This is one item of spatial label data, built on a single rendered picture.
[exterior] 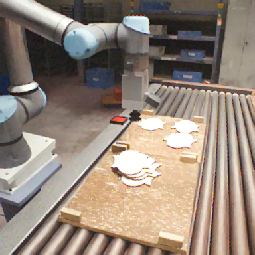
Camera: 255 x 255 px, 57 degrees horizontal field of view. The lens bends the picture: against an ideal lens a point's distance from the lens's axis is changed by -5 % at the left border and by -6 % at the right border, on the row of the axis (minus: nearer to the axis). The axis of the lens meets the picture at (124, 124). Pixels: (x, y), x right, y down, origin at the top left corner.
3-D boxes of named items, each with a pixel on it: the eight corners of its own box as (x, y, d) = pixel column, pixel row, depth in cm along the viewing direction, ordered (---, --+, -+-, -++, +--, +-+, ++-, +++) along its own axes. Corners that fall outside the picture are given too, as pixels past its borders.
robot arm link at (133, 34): (125, 16, 73) (153, 16, 71) (125, 52, 78) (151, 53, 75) (116, 16, 67) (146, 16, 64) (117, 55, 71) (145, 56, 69)
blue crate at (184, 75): (172, 81, 536) (173, 70, 527) (173, 76, 574) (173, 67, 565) (201, 83, 523) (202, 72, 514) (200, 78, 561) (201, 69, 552)
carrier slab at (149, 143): (113, 151, 103) (113, 147, 102) (141, 115, 138) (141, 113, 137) (199, 165, 92) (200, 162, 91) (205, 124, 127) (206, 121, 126)
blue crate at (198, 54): (179, 57, 521) (179, 50, 515) (184, 55, 552) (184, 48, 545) (202, 60, 500) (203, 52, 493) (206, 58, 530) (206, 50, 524)
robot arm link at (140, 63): (151, 54, 75) (144, 57, 68) (150, 68, 77) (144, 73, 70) (127, 52, 78) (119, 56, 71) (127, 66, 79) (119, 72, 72)
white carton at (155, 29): (147, 34, 533) (147, 24, 524) (152, 34, 555) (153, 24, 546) (162, 35, 515) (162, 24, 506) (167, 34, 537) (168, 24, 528)
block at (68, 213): (60, 218, 65) (59, 210, 64) (64, 213, 67) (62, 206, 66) (80, 223, 64) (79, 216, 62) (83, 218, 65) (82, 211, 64)
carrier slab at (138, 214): (57, 220, 66) (56, 216, 66) (110, 151, 102) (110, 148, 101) (185, 255, 56) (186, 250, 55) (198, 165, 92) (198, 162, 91)
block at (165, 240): (157, 244, 58) (158, 236, 56) (159, 238, 59) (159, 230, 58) (181, 250, 56) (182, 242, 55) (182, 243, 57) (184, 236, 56)
